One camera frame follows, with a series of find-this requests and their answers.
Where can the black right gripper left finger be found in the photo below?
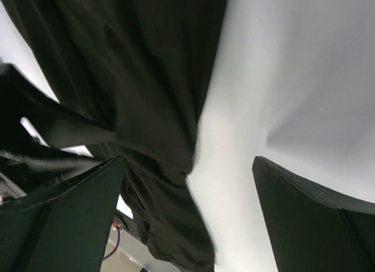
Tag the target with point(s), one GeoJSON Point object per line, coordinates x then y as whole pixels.
{"type": "Point", "coordinates": [64, 227]}

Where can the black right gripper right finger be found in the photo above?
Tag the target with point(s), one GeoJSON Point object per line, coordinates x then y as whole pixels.
{"type": "Point", "coordinates": [311, 227]}

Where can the black t-shirt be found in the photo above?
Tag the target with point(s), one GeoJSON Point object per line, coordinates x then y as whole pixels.
{"type": "Point", "coordinates": [142, 69]}

